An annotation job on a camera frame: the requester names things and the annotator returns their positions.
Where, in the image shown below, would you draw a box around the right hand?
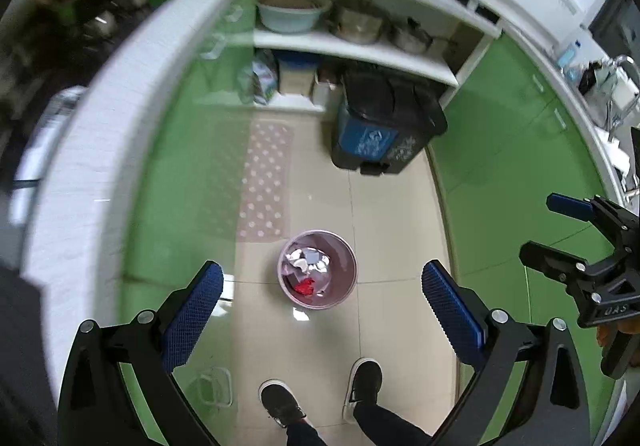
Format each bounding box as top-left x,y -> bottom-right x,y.
596,323 -> 616,348

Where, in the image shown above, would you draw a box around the green cabinet doors right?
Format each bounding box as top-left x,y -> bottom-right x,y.
430,35 -> 614,433

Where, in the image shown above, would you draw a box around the green cabinet doors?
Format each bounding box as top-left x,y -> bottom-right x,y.
119,0 -> 256,445
430,35 -> 614,433

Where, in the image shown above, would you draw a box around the left black shoe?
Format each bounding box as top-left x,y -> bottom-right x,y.
258,379 -> 307,429

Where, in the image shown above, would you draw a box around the black shoe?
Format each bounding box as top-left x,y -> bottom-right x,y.
342,358 -> 383,424
258,379 -> 307,429

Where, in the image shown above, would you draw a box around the right black shoe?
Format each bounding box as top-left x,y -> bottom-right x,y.
342,358 -> 383,424

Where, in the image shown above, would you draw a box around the green cabinet doors left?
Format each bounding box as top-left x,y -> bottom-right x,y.
119,0 -> 256,445

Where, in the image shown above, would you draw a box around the black blue pedal bin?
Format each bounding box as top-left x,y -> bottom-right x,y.
331,70 -> 448,176

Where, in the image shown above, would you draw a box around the pink polka dot mat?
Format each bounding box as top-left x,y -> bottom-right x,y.
236,120 -> 294,243

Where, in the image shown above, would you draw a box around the crumpled white paper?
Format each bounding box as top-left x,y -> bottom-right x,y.
285,247 -> 330,273

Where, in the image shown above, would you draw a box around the pink plastic waste basket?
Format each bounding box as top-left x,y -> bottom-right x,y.
277,229 -> 358,310

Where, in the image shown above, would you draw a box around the steel pot on shelf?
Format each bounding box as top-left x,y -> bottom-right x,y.
328,0 -> 388,45

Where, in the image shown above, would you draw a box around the beige blue-lidded container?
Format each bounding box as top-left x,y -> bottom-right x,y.
276,50 -> 320,97

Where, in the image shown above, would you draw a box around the printed food bag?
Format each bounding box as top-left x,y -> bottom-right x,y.
238,49 -> 278,106

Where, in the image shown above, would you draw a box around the white shelf unit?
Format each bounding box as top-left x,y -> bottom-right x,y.
253,0 -> 501,96

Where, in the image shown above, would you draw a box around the light blue basin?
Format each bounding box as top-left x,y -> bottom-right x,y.
256,0 -> 332,34

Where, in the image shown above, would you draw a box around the steel pan with handle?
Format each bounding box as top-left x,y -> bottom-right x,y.
388,18 -> 458,54

